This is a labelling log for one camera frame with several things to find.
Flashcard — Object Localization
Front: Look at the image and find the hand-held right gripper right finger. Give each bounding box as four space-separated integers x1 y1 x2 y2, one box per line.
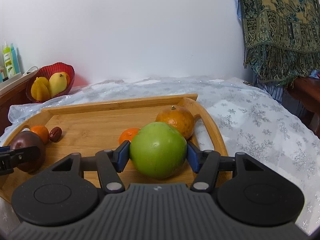
186 142 265 193

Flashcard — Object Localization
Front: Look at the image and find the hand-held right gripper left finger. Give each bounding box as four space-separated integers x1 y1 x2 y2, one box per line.
51 140 131 193

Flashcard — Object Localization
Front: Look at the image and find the dark purple plum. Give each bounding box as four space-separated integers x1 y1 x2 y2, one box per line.
10 132 47 173

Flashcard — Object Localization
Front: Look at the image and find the orange tangerine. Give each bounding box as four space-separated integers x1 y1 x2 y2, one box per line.
118 128 141 145
29 125 50 145

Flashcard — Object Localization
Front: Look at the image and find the green apple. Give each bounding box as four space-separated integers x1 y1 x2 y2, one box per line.
129 122 188 180

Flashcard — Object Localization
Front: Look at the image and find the red date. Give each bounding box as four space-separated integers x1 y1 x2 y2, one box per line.
49 127 62 142

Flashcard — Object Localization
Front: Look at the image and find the wooden serving tray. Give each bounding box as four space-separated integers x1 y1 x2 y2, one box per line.
0 94 229 205

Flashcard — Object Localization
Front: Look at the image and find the brown-skinned orange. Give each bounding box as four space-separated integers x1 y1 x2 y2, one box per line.
155 106 195 140

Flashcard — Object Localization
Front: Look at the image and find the brown wooden cabinet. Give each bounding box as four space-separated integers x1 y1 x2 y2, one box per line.
0 79 33 137

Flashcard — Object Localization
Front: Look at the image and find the white snowflake lace tablecloth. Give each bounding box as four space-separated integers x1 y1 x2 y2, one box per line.
0 76 320 238

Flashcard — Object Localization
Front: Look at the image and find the yellow starfruit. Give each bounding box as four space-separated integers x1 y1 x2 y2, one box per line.
30 77 50 101

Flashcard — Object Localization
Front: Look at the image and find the yellow mango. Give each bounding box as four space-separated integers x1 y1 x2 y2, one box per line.
49 72 70 98

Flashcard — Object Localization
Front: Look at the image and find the green white bottle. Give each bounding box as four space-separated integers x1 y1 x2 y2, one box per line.
2 41 16 78

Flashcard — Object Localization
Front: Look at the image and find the teal spray bottle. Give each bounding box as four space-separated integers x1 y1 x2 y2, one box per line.
10 44 21 75

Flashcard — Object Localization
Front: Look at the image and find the red fruit bowl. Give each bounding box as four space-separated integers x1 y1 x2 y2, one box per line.
26 62 75 104

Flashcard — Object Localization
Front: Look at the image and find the dark red wooden furniture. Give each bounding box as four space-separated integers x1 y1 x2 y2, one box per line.
282 76 320 140

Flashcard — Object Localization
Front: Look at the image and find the green gold patterned shawl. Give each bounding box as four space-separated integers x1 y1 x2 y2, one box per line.
235 0 320 87

